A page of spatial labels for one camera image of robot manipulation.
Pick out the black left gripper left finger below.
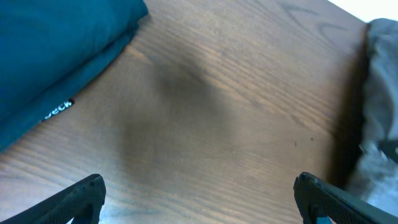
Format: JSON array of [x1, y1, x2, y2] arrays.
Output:
[[1, 174, 106, 224]]

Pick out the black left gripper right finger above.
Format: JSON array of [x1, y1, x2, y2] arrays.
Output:
[[294, 172, 397, 224]]

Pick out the grey shorts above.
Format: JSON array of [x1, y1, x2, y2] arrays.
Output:
[[346, 19, 397, 215]]

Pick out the folded navy blue garment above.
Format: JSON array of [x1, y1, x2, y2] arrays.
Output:
[[1, 0, 148, 149]]

